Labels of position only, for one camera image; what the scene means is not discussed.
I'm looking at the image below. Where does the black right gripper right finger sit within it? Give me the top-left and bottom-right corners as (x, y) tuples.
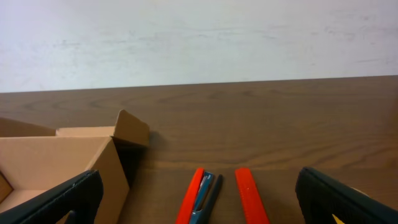
(295, 167), (397, 224)

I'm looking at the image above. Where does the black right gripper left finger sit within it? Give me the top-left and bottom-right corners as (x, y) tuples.
(1, 170), (104, 224)

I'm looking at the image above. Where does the red utility knife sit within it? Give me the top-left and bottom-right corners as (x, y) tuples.
(235, 168), (270, 224)

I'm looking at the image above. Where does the red stapler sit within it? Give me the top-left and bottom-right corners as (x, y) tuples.
(175, 168), (223, 224)

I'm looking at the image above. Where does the open cardboard box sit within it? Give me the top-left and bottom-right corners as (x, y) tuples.
(1, 110), (150, 223)

